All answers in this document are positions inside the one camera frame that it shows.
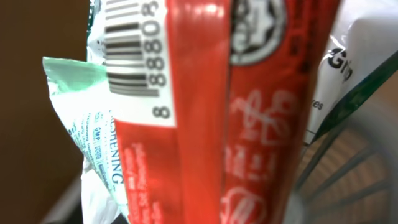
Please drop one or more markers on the red sachet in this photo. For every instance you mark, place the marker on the red sachet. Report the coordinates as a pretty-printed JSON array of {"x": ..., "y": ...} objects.
[{"x": 210, "y": 102}]

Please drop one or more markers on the light green sachet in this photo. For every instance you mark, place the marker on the light green sachet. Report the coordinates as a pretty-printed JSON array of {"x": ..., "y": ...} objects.
[{"x": 78, "y": 93}]

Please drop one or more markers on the grey plastic basket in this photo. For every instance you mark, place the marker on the grey plastic basket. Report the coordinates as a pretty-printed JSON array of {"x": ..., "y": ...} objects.
[{"x": 352, "y": 178}]

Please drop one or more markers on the green glove package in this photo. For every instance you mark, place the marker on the green glove package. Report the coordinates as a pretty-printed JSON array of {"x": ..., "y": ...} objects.
[{"x": 360, "y": 56}]

